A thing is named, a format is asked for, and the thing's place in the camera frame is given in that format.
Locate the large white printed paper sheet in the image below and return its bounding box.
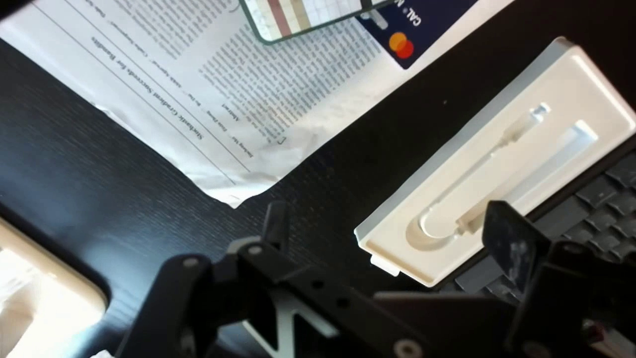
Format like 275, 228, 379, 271
0, 0, 514, 212

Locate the white plastic packaging tray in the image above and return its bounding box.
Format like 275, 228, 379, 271
353, 37, 636, 291

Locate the dark bank card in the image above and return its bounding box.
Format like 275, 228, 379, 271
355, 0, 480, 73

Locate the white desk lamp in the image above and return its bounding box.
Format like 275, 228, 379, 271
0, 218, 110, 358

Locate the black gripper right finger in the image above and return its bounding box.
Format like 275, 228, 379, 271
482, 200, 636, 358

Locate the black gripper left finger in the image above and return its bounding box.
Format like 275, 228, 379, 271
114, 202, 438, 358

